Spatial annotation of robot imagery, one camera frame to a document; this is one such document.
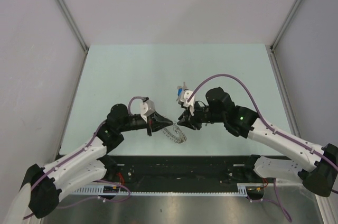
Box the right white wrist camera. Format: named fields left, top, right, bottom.
left=178, top=89, right=195, bottom=115

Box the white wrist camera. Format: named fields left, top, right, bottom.
left=140, top=97, right=156, bottom=122
left=178, top=89, right=195, bottom=115

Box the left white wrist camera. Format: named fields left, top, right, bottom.
left=140, top=97, right=156, bottom=122

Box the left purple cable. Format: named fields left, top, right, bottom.
left=22, top=95, right=148, bottom=221

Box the white slotted cable duct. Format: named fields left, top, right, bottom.
left=71, top=184, right=248, bottom=197

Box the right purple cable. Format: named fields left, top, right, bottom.
left=186, top=73, right=338, bottom=222

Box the metal disc with keyrings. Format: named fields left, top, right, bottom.
left=161, top=123, right=187, bottom=144

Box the purple cable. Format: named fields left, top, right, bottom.
left=186, top=73, right=338, bottom=222
left=22, top=95, right=148, bottom=221

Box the right aluminium frame post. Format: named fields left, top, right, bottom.
left=269, top=0, right=304, bottom=53

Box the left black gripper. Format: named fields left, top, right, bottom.
left=118, top=111, right=172, bottom=136

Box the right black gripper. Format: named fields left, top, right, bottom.
left=177, top=101, right=226, bottom=130

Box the aluminium frame post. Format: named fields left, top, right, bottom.
left=55, top=0, right=89, bottom=54
left=269, top=0, right=304, bottom=53

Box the left aluminium frame post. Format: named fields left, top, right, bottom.
left=55, top=0, right=89, bottom=54

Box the silver key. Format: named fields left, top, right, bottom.
left=177, top=81, right=188, bottom=90

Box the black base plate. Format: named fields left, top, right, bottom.
left=54, top=155, right=275, bottom=192

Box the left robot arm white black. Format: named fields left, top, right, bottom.
left=22, top=100, right=173, bottom=219

